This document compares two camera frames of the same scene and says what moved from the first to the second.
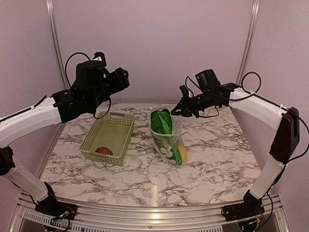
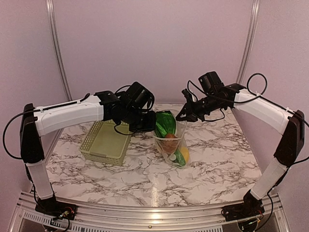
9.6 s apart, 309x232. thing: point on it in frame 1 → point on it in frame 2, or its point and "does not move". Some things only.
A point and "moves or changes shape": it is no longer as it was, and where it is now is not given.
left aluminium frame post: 51,9 does not move
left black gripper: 121,81 → 149,125
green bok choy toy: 161,121 moves or changes shape
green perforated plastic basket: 107,138 does not move
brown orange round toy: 104,150 → 169,143
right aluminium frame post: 251,34 does not move
